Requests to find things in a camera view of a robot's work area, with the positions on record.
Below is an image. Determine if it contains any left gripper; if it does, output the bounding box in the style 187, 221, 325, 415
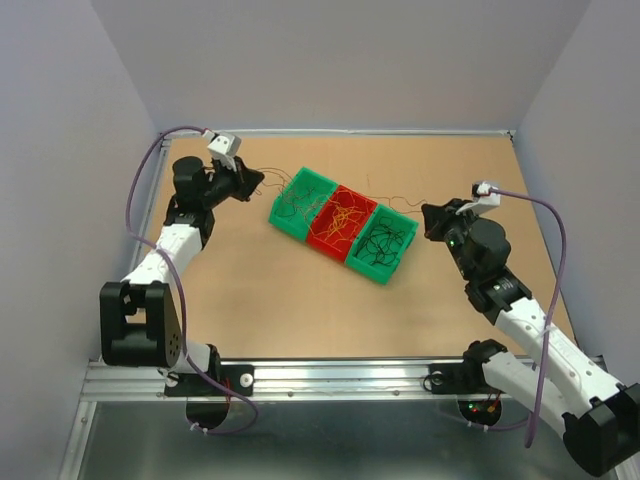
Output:
201, 156, 264, 209

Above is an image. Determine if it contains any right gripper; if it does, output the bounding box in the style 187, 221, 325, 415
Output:
420, 198, 479, 281

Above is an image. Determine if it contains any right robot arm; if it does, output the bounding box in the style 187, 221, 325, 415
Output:
421, 197, 639, 477

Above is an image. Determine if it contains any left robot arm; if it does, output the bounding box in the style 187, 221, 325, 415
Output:
99, 156, 265, 394

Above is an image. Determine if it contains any right green bin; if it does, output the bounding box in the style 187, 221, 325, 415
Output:
345, 205, 418, 285

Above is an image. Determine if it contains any green bin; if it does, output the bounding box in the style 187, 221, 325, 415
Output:
269, 167, 338, 242
345, 205, 418, 285

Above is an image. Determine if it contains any left green bin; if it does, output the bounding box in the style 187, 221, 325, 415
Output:
269, 167, 338, 242

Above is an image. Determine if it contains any red bin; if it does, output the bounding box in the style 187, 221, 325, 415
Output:
306, 185, 378, 263

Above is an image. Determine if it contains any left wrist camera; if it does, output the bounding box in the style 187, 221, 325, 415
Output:
203, 130, 242, 171

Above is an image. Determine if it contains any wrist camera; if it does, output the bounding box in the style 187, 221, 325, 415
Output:
456, 181, 501, 215
203, 130, 242, 171

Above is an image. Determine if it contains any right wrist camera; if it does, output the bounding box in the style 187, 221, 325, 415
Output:
456, 181, 501, 215

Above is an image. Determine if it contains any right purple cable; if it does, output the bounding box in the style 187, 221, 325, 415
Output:
469, 188, 568, 449

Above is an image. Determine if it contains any purple cable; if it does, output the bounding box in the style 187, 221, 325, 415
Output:
469, 188, 568, 449
124, 126, 260, 436

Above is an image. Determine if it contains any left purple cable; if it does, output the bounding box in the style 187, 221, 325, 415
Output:
124, 126, 260, 436

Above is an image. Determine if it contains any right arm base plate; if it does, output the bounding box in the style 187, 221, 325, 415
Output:
422, 363, 499, 395

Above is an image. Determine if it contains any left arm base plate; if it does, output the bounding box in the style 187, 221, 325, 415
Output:
164, 364, 255, 398

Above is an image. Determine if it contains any aluminium rail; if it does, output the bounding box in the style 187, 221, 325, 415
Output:
79, 355, 617, 401

